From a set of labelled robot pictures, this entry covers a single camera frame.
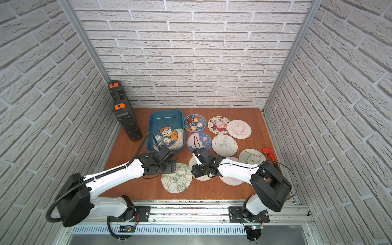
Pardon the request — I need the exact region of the floral pink coaster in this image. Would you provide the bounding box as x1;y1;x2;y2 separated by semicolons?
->
207;116;230;135

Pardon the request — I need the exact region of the black orange tool case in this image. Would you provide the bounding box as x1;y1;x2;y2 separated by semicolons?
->
109;80;143;142

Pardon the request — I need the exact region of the white pink sketch coaster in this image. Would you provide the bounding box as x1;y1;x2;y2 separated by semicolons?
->
227;120;252;139

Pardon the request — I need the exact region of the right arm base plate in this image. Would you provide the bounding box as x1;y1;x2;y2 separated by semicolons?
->
228;206;270;224

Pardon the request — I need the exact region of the blue cartoon animals coaster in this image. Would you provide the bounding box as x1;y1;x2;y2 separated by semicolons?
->
183;114;207;133

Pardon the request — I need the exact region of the red handled tool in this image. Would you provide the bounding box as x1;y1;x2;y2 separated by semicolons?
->
262;148;277;164

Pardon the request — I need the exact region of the white dog face coaster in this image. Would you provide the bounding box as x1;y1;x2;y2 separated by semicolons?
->
239;149;266;165

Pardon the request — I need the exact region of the white butterfly coaster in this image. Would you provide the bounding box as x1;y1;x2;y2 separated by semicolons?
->
212;135;238;157

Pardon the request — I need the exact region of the pink piglet coaster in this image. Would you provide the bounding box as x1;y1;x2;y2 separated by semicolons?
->
220;157;243;186

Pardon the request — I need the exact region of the teal storage box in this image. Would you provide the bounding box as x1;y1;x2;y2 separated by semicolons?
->
147;110;185;153

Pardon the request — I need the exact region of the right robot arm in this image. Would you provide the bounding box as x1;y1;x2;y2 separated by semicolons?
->
192;148;292;218

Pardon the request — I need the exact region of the cream pink character coaster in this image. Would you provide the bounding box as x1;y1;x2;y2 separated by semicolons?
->
188;158;211;181

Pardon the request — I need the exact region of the aluminium rail frame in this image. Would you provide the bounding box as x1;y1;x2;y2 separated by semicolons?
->
69;200;315;236

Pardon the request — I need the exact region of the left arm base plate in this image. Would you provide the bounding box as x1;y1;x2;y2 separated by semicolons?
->
111;206;151;223

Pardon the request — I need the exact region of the dark blue cartoon coaster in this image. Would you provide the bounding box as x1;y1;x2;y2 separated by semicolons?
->
154;127;178;147

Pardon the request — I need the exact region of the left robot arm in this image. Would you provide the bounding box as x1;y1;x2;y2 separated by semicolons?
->
46;147;176;227

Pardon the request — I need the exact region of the green bunnies coaster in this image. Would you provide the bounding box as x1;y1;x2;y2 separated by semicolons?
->
161;163;193;194

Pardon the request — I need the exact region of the lavender bear coaster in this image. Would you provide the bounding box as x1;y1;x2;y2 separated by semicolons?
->
186;132;212;152

